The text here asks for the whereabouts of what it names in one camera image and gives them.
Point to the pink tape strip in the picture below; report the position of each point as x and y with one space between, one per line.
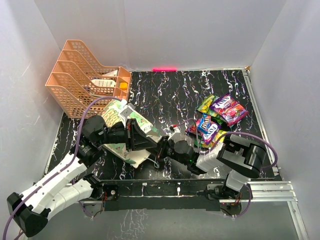
164 69

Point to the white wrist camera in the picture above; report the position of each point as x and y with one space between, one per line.
125 112
175 133

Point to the yellow small block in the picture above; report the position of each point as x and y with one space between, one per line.
123 86

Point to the purple Fox's berries candy bag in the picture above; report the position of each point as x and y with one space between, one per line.
229 109

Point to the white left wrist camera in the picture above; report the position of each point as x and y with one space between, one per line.
125 112

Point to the white labelled packet in organizer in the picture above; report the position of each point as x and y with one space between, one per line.
105 83

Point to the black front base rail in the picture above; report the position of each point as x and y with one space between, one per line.
174 194

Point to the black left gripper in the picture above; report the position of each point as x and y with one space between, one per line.
135 138

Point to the blue M&M's candy bag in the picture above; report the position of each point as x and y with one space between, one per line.
203 124

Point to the red candy bag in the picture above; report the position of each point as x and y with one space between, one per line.
213 130

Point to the orange plastic file organizer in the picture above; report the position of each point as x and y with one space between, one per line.
70 81

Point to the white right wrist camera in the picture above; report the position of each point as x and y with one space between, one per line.
175 133

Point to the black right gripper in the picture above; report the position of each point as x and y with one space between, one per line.
162 144

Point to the green Fox's candy bag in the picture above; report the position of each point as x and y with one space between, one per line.
222 121

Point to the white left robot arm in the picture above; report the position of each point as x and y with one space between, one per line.
32 209

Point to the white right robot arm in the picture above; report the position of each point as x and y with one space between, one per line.
244 157

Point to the green spring tea candy bag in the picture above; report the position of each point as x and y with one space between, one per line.
205 108

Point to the green paper gift bag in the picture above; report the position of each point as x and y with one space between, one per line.
111 117

